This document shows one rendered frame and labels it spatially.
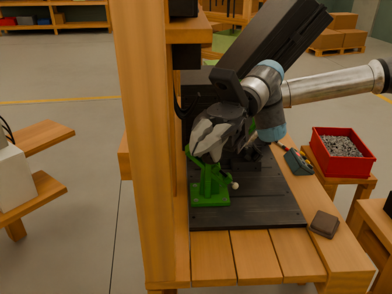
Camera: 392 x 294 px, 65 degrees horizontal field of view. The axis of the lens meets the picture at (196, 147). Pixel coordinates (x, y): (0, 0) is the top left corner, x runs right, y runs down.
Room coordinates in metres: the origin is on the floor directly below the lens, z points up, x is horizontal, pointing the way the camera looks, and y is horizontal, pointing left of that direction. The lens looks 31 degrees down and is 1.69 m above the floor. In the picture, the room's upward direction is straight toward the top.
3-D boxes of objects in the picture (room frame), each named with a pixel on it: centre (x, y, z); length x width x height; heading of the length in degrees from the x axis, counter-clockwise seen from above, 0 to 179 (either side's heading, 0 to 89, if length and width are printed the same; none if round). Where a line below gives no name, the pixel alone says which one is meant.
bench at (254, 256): (1.34, -0.16, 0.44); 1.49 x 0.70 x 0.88; 3
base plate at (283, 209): (1.34, -0.16, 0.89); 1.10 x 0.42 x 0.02; 3
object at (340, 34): (7.15, -3.05, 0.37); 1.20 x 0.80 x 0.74; 106
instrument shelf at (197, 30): (1.33, 0.10, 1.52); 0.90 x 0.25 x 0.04; 3
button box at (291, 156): (1.16, -0.47, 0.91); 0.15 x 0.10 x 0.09; 3
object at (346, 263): (1.35, -0.44, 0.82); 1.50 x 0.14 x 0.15; 3
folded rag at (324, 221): (0.78, -0.45, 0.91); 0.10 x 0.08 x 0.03; 143
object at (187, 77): (1.44, -0.02, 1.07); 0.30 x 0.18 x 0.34; 3
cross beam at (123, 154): (1.32, 0.21, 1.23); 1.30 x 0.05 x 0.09; 3
